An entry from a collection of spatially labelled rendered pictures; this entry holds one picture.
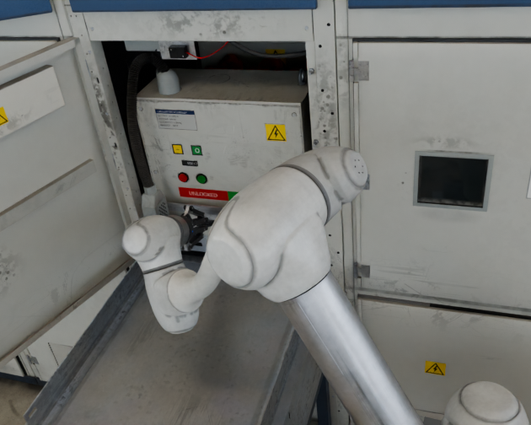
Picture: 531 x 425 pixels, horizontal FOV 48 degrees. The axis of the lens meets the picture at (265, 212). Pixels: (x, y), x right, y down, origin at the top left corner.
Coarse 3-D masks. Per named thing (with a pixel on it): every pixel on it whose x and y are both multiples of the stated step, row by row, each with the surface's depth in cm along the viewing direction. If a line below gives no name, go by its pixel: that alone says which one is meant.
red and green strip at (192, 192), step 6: (180, 192) 183; (186, 192) 183; (192, 192) 182; (198, 192) 181; (204, 192) 181; (210, 192) 180; (216, 192) 179; (222, 192) 178; (228, 192) 178; (234, 192) 177; (204, 198) 182; (210, 198) 181; (216, 198) 181; (222, 198) 180; (228, 198) 179
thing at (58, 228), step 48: (48, 48) 152; (0, 96) 143; (48, 96) 154; (0, 144) 150; (48, 144) 161; (96, 144) 175; (0, 192) 153; (48, 192) 163; (96, 192) 180; (0, 240) 157; (48, 240) 170; (96, 240) 185; (0, 288) 161; (48, 288) 174; (96, 288) 186; (0, 336) 165
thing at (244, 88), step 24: (192, 72) 180; (216, 72) 179; (240, 72) 177; (264, 72) 175; (288, 72) 173; (144, 96) 168; (168, 96) 167; (192, 96) 165; (216, 96) 164; (240, 96) 162; (264, 96) 160; (288, 96) 159
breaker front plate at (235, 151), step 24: (144, 120) 172; (216, 120) 164; (240, 120) 162; (264, 120) 160; (288, 120) 158; (144, 144) 177; (168, 144) 174; (192, 144) 172; (216, 144) 169; (240, 144) 167; (264, 144) 164; (288, 144) 162; (168, 168) 179; (192, 168) 177; (216, 168) 174; (240, 168) 171; (264, 168) 169; (168, 192) 185; (192, 216) 188; (216, 216) 184
